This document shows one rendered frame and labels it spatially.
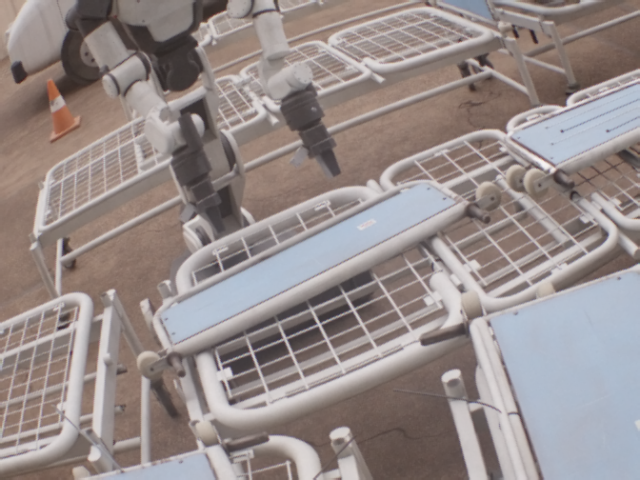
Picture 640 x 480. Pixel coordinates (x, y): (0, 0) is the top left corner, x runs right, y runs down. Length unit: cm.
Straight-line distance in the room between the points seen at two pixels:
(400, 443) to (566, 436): 118
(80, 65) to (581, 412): 799
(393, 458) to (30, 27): 719
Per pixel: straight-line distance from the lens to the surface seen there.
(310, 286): 220
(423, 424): 256
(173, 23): 266
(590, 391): 148
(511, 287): 208
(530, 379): 154
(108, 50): 257
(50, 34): 908
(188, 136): 241
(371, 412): 269
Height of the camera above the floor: 148
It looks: 24 degrees down
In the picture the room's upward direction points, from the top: 22 degrees counter-clockwise
